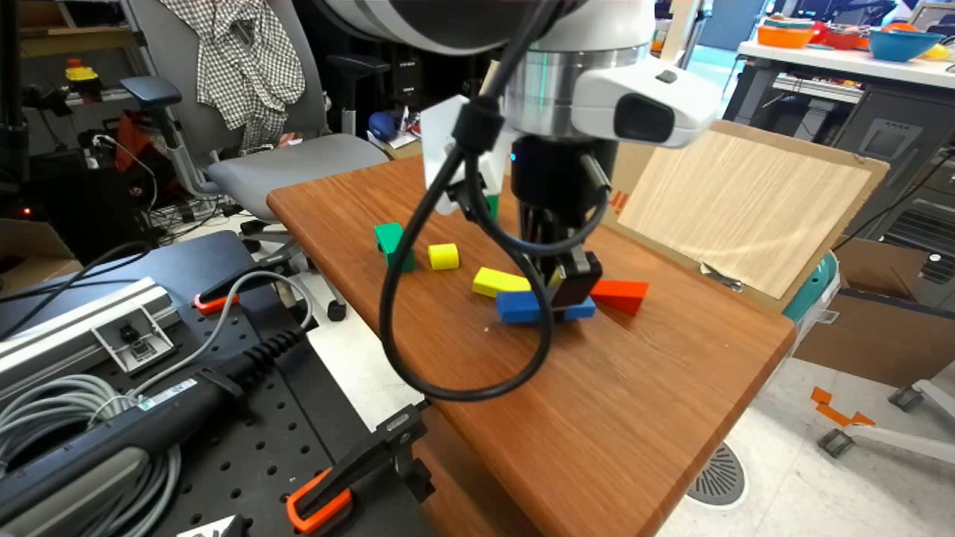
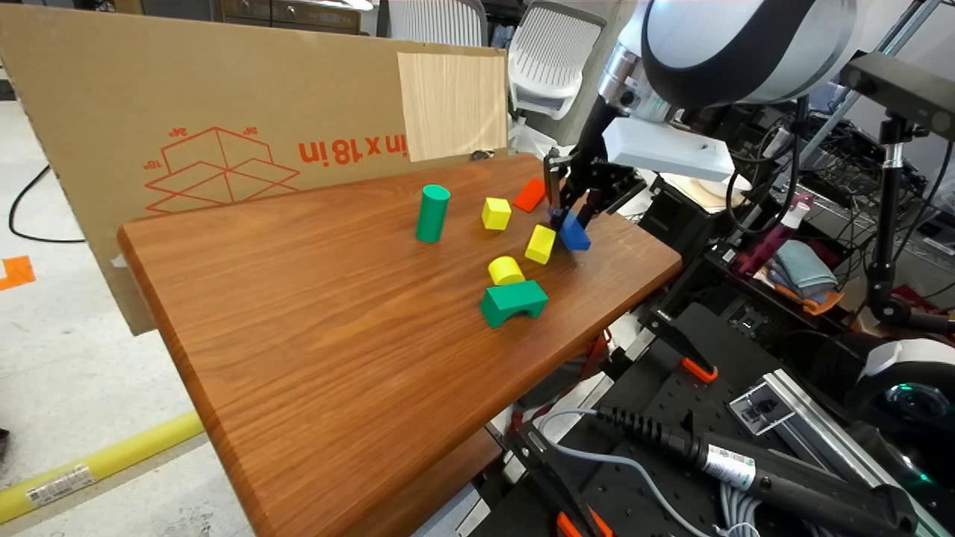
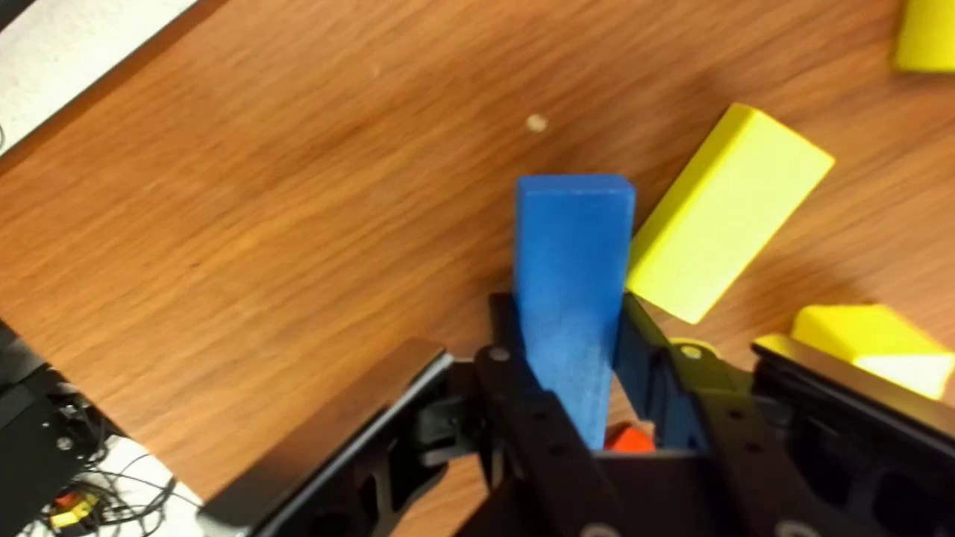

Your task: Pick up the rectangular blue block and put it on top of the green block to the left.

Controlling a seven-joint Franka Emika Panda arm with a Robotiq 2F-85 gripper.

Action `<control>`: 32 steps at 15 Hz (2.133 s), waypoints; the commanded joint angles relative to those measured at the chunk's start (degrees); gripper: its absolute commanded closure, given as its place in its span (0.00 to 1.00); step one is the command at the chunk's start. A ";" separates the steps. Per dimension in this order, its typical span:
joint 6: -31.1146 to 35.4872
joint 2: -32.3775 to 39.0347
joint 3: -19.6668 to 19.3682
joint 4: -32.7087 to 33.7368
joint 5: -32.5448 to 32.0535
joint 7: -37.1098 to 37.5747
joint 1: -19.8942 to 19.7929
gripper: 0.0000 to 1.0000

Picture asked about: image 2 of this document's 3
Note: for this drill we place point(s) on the yellow rectangular block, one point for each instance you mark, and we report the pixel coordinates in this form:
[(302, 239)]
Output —
[(541, 245)]

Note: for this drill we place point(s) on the grey office chair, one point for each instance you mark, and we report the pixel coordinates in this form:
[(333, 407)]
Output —
[(550, 61)]

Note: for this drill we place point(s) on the grey folded cloth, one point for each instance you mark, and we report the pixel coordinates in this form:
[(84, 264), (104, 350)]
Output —
[(803, 268)]

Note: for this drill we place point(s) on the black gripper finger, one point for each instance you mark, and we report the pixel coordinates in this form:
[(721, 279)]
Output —
[(557, 188), (590, 207)]

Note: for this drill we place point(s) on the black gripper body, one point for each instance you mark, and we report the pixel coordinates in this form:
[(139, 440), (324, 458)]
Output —
[(603, 180)]

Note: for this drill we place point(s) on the orange floor tape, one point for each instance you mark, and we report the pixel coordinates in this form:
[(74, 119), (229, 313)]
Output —
[(14, 273)]

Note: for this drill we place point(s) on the blue rectangular block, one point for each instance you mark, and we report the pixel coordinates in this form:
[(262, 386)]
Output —
[(574, 233)]

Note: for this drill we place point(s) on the black camera tripod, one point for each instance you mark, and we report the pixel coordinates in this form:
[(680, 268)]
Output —
[(884, 228)]

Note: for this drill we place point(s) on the black camera on tripod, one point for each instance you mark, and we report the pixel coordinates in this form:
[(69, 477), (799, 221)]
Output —
[(900, 91)]

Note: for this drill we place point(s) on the yellow cube block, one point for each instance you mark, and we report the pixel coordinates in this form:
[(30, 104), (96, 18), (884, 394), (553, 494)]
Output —
[(498, 213)]

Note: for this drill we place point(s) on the green arch block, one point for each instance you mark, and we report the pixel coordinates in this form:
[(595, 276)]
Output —
[(511, 300)]

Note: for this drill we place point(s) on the green cylinder block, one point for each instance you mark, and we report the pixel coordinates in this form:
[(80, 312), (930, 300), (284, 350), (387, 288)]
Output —
[(432, 215)]

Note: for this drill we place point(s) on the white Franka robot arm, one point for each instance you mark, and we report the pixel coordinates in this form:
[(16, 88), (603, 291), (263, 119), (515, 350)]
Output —
[(736, 49)]

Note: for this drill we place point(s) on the aluminium rail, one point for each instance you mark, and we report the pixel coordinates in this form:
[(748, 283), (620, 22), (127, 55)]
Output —
[(826, 428)]

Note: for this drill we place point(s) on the brown cardboard box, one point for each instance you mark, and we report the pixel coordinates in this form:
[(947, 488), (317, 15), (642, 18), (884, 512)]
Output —
[(199, 91)]

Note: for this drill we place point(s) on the orange rectangular block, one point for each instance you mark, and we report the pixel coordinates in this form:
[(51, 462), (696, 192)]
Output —
[(530, 195)]

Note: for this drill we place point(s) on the white mesh office chair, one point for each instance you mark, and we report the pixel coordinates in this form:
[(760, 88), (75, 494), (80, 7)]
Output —
[(433, 18)]

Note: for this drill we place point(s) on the yellow half-round block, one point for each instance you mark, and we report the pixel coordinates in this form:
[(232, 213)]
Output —
[(505, 268)]

